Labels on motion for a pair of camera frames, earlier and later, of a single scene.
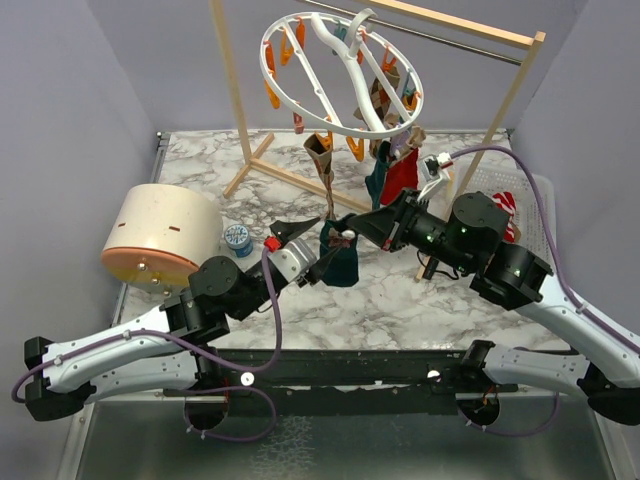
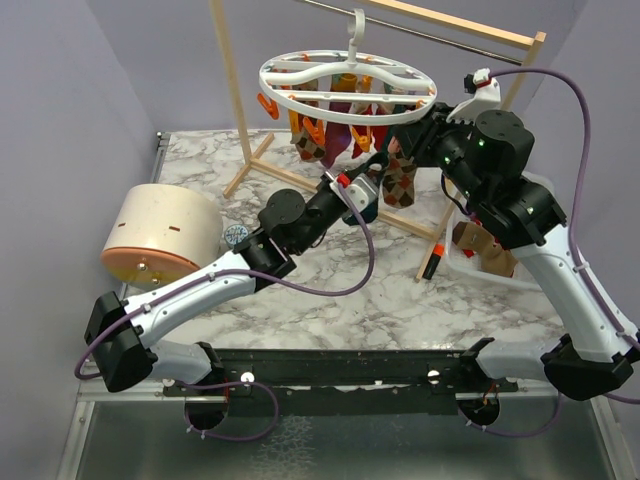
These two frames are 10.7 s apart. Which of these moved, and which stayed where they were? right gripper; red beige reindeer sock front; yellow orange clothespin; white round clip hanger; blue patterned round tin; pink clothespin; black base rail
Moved: pink clothespin; right gripper; yellow orange clothespin; white round clip hanger; red beige reindeer sock front
Stayed: black base rail; blue patterned round tin
